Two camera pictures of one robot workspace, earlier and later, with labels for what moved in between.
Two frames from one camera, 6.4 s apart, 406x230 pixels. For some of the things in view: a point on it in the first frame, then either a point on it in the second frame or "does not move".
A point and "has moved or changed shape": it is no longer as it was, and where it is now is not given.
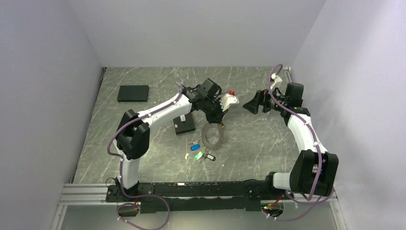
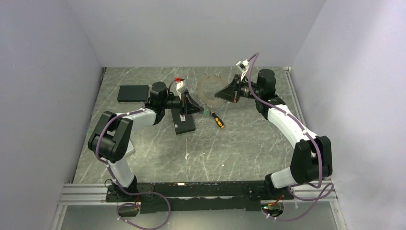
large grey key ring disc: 208,145 has moved or changed shape
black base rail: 191,197 does not move
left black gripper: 218,118 -> 188,105
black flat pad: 133,93 does not move
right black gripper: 261,98 -> 232,91
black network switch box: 184,123 does not move
